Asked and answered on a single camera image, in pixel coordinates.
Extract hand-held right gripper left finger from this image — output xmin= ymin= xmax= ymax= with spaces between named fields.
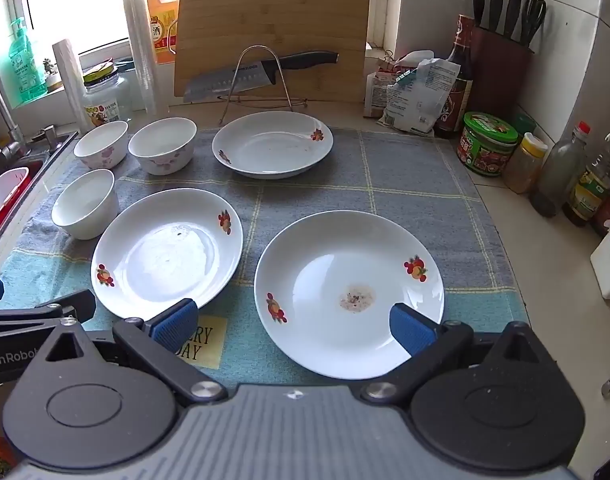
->
xmin=32 ymin=298 xmax=228 ymax=407

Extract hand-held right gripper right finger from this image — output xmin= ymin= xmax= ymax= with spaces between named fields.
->
xmin=360 ymin=302 xmax=556 ymax=406

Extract stained white fruit-print plate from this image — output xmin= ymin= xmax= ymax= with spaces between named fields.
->
xmin=254 ymin=210 xmax=445 ymax=380

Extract plain white bowl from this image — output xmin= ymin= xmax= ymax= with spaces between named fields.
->
xmin=51 ymin=168 xmax=120 ymax=241

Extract red and white basin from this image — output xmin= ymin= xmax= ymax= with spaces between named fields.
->
xmin=0 ymin=167 xmax=31 ymax=251

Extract grey checked towel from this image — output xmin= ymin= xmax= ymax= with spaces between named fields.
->
xmin=0 ymin=127 xmax=530 ymax=391

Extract metal sink knob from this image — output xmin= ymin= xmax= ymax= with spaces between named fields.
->
xmin=32 ymin=125 xmax=68 ymax=153

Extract white pink-floral bowl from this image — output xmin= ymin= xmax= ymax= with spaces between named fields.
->
xmin=128 ymin=117 xmax=198 ymax=176
xmin=74 ymin=120 xmax=130 ymax=170

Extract metal faucet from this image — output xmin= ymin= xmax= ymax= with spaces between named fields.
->
xmin=0 ymin=76 xmax=26 ymax=161

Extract green-lid sauce jar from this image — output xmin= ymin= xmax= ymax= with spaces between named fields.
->
xmin=456 ymin=111 xmax=519 ymax=177

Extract yellow-lid spice jar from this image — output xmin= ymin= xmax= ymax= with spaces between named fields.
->
xmin=502 ymin=132 xmax=549 ymax=195

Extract grey bottle with red cap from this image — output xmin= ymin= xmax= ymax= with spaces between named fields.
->
xmin=530 ymin=121 xmax=592 ymax=218

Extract glass jar with lid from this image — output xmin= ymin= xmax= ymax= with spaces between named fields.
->
xmin=82 ymin=62 xmax=132 ymax=131

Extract yellow-label oil bottle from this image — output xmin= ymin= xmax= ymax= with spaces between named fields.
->
xmin=562 ymin=130 xmax=610 ymax=228

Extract small potted plant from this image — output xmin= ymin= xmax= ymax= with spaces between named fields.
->
xmin=42 ymin=57 xmax=63 ymax=92

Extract green dish soap bottle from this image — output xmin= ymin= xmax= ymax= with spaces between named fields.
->
xmin=8 ymin=16 xmax=48 ymax=102

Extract short plastic wrap roll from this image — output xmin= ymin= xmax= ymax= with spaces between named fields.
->
xmin=52 ymin=39 xmax=93 ymax=128

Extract white printed packet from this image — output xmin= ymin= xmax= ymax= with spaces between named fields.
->
xmin=377 ymin=51 xmax=462 ymax=135

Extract small green-lid jar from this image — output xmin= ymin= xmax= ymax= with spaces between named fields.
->
xmin=510 ymin=112 xmax=538 ymax=136

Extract dark sauce bottle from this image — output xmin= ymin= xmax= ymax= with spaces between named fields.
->
xmin=433 ymin=14 xmax=474 ymax=139

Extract clipped brown packet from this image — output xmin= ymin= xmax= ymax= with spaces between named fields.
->
xmin=363 ymin=50 xmax=401 ymax=120

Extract tall plastic wrap roll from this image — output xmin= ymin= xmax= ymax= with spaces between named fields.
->
xmin=122 ymin=0 xmax=158 ymax=117

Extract dark red knife block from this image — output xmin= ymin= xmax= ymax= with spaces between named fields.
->
xmin=467 ymin=25 xmax=534 ymax=121

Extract orange cooking wine jug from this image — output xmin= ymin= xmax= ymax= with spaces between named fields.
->
xmin=138 ymin=0 xmax=181 ymax=66

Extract black kitchen scissors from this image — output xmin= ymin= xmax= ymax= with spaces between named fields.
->
xmin=520 ymin=0 xmax=547 ymax=48

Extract bamboo cutting board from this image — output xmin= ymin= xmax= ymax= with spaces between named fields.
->
xmin=173 ymin=0 xmax=372 ymax=103

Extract metal wire rack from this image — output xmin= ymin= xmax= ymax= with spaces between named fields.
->
xmin=217 ymin=45 xmax=308 ymax=128

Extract black-handled kitchen knife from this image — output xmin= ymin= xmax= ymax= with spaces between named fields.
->
xmin=183 ymin=50 xmax=340 ymax=103

